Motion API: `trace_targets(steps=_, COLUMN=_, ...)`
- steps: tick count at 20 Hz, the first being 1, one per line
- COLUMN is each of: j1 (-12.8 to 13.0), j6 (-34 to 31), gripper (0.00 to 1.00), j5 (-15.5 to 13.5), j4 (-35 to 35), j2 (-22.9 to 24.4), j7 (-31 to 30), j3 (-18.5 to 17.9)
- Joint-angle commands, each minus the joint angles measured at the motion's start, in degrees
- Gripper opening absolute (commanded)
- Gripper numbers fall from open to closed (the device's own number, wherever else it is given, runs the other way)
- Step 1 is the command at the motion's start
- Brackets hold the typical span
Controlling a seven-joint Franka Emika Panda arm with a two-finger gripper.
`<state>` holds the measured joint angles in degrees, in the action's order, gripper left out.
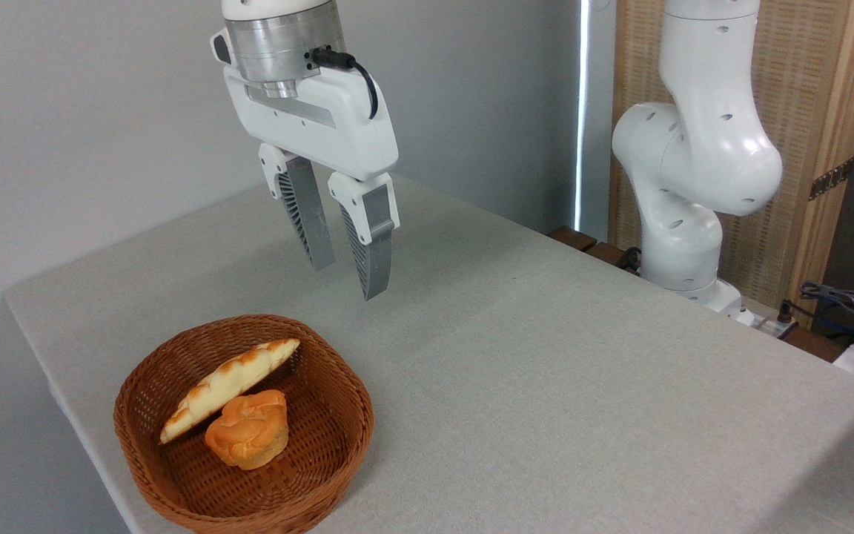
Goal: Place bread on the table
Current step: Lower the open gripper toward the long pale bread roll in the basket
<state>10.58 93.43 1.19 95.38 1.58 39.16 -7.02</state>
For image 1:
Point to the brass screen hinge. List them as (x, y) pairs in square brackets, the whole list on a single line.
[(831, 179)]

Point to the brown wicker basket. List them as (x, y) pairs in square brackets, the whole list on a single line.
[(323, 445)]

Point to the round orange bread bun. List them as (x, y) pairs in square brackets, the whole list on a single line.
[(249, 430)]

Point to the grey tablecloth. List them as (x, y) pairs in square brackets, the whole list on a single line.
[(545, 371)]

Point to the long braided bread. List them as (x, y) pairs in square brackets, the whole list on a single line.
[(227, 386)]

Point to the wooden bamboo folding screen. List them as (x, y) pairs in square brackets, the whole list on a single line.
[(805, 74)]

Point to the white power strip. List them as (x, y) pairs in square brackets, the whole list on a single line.
[(768, 322)]

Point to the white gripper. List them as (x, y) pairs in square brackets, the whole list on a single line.
[(323, 126)]

